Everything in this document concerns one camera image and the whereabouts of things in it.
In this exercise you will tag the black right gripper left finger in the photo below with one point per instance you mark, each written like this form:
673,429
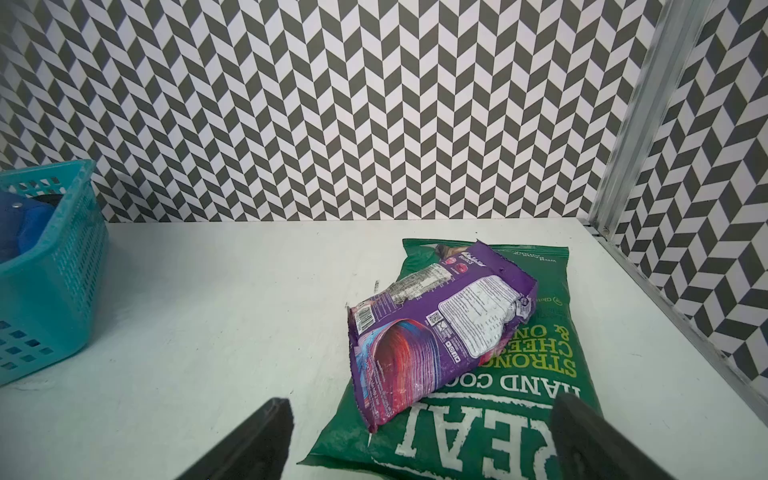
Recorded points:
258,448

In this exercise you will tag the purple snack bag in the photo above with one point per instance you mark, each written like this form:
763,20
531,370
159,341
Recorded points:
434,325

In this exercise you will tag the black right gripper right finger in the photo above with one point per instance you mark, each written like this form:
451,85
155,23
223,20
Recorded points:
588,447

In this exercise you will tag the green crisp bag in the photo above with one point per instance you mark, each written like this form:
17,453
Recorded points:
490,423

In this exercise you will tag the teal plastic basket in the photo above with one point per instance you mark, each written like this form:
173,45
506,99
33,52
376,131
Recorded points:
48,293

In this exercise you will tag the blue baseball cap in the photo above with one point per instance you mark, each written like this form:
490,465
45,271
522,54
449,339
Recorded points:
23,220

